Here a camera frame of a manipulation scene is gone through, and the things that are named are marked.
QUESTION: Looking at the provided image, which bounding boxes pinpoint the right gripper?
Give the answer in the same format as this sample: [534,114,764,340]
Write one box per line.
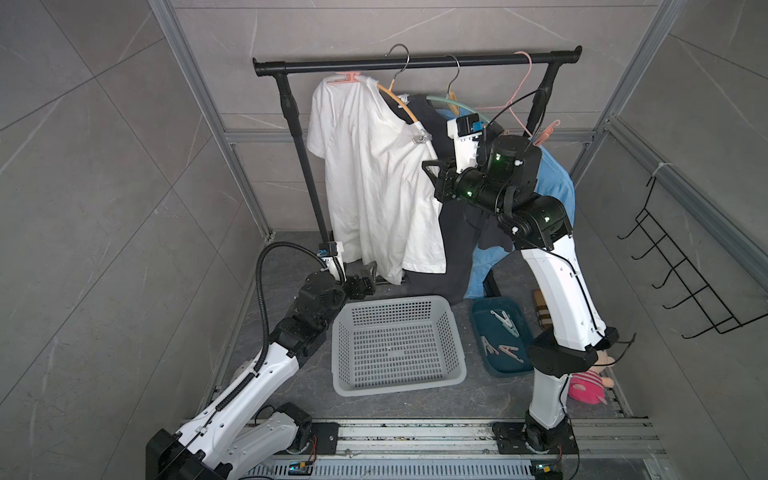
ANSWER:
[423,159,507,226]

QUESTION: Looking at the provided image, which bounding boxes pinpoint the grey white clothespin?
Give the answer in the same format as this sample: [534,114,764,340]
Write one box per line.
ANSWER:
[413,129,432,144]

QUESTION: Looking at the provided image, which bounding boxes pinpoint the dark grey garment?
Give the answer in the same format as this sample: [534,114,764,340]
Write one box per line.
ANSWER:
[406,94,514,304]

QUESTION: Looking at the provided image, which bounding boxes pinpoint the white garment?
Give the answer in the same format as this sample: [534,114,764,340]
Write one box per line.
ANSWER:
[306,76,446,284]

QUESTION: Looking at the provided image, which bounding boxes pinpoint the yellow clothespin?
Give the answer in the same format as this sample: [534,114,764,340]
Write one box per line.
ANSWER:
[446,89,460,117]

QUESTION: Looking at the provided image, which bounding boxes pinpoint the green plastic hanger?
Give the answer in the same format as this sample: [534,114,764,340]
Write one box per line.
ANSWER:
[425,55,495,124]

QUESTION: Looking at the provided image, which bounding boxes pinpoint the pink wire hanger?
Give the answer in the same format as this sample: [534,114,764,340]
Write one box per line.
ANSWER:
[483,50,533,139]

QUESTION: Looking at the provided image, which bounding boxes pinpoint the orange plastic hanger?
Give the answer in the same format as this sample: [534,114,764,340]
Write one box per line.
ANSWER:
[378,43,418,125]

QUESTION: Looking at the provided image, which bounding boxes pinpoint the light blue t-shirt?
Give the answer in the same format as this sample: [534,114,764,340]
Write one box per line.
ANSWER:
[464,122,575,299]

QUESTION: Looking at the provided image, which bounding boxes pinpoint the salmon pink clothespin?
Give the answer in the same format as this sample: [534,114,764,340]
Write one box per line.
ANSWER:
[325,71,361,85]

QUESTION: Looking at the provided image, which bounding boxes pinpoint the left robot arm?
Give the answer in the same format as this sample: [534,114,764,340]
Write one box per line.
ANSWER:
[145,241,377,479]

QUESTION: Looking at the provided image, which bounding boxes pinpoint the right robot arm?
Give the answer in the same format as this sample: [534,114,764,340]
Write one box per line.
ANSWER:
[422,113,620,453]

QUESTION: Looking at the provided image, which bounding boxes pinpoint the clothespins in tray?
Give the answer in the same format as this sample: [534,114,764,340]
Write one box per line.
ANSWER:
[476,307,527,373]

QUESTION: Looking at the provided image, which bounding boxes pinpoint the white laundry basket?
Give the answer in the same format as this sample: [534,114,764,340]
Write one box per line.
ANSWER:
[331,295,467,397]

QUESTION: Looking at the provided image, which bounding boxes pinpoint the teal clothespin tray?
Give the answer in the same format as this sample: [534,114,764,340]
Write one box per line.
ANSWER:
[471,297,533,378]

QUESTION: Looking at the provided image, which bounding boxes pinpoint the plaid case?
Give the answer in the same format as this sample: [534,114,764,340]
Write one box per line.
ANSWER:
[533,290,553,330]

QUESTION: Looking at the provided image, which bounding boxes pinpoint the black clothes rack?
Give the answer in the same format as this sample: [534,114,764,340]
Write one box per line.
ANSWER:
[254,50,580,242]

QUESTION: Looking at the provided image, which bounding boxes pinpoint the pink plush doll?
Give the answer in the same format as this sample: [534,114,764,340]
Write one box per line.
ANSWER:
[568,351,615,405]

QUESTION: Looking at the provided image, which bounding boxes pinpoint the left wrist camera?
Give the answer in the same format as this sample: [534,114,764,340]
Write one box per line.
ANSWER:
[317,241,346,284]

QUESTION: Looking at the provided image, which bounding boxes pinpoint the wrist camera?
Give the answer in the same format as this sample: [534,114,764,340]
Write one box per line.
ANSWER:
[446,113,484,173]
[317,241,346,284]

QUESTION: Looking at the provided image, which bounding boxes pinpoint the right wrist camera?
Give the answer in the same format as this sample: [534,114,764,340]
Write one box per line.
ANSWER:
[446,113,484,173]

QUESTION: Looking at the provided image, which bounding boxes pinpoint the black wall hook rack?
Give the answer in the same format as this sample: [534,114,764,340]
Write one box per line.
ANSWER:
[617,176,767,340]

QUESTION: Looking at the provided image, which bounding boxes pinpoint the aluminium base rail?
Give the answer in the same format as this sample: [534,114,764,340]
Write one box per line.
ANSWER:
[244,418,677,479]

